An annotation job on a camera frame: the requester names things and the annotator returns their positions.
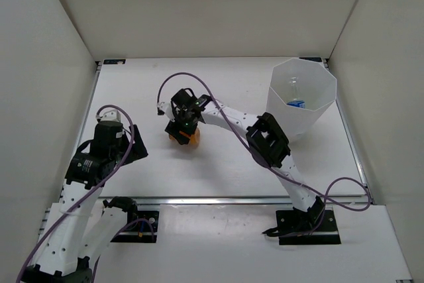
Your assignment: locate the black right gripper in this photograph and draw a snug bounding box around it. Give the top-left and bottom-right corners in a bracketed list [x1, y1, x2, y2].
[168, 107, 199, 143]

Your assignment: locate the orange juice bottle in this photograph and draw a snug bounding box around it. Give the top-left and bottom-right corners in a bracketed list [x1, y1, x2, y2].
[168, 128, 200, 147]

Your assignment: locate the clear bottle blue label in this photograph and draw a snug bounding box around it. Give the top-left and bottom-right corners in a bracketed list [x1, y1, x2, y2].
[287, 77, 305, 109]

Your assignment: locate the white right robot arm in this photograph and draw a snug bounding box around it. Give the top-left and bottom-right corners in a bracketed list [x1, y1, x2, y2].
[157, 88, 325, 231]

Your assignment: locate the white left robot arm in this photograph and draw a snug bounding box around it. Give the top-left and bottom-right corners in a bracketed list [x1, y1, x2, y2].
[17, 120, 148, 282]

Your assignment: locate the white plastic bin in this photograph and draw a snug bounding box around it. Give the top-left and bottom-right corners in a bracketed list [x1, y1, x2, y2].
[266, 57, 337, 142]

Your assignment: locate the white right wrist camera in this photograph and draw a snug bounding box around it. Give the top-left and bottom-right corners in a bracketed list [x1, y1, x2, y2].
[156, 102, 173, 119]

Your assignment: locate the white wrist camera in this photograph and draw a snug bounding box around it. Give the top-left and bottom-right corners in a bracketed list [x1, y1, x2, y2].
[95, 109, 121, 123]
[156, 102, 173, 119]

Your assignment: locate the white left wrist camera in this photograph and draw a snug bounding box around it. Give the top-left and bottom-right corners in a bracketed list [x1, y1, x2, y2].
[95, 109, 121, 123]

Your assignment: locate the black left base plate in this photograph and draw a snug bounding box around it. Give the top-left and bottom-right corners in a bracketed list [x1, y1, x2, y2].
[111, 205, 160, 244]

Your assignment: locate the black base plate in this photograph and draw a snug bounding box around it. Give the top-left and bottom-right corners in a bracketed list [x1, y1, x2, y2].
[111, 205, 160, 244]
[262, 209, 341, 246]

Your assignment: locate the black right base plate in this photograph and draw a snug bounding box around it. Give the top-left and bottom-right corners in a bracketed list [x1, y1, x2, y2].
[262, 209, 341, 246]

